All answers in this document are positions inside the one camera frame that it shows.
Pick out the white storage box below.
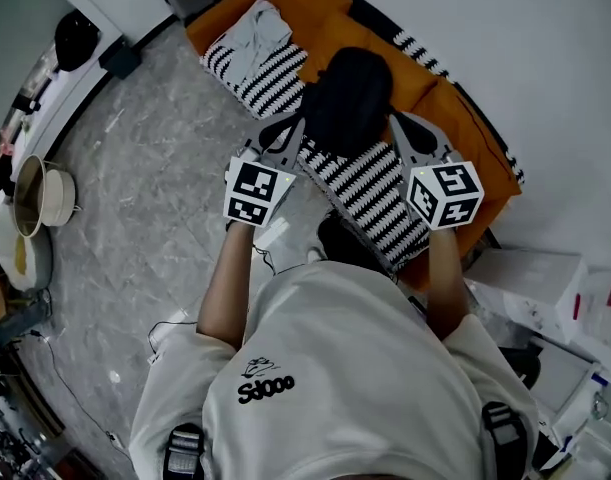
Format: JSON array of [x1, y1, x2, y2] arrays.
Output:
[[529, 337, 606, 449]]

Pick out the white round bowl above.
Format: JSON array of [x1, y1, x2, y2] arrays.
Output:
[[12, 154, 79, 239]]

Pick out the clear package with red labels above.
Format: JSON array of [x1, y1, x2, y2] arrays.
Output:
[[572, 270, 611, 349]]

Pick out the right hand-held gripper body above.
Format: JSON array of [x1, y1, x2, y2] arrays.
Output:
[[406, 150, 486, 231]]

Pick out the person's black trousers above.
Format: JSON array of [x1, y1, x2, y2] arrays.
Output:
[[317, 215, 387, 278]]

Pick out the black waste bin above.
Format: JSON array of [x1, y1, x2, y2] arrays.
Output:
[[98, 42, 140, 80]]

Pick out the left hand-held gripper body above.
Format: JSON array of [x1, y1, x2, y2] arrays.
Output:
[[223, 140, 297, 228]]

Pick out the orange sofa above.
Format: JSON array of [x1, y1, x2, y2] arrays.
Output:
[[184, 0, 527, 294]]

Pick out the white low counter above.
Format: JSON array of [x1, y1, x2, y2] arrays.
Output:
[[0, 32, 131, 179]]

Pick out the clear plastic bag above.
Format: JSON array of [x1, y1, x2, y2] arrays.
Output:
[[502, 290, 566, 342]]

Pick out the person's right forearm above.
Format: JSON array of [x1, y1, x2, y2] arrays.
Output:
[[424, 227, 471, 342]]

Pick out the black round stool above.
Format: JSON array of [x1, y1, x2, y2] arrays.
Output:
[[499, 345, 542, 389]]

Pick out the black white striped blanket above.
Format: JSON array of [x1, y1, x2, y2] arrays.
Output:
[[200, 42, 431, 274]]

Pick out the black garment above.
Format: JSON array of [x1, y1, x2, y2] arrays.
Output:
[[299, 46, 395, 158]]

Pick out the black white striped throw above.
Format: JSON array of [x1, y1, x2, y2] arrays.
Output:
[[299, 0, 527, 184]]

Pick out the person's white sweatshirt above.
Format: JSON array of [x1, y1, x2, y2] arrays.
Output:
[[128, 260, 541, 480]]

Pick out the person's left forearm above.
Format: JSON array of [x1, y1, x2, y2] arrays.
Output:
[[195, 222, 256, 352]]

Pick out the light grey garment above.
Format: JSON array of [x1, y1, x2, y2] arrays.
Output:
[[223, 0, 294, 87]]

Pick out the black cable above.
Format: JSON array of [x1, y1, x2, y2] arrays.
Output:
[[251, 241, 279, 277]]

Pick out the black grey harness strap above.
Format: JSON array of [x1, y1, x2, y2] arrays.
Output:
[[481, 400, 529, 480], [163, 422, 206, 480]]

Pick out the white cardboard box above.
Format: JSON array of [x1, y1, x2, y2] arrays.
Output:
[[477, 247, 590, 345]]

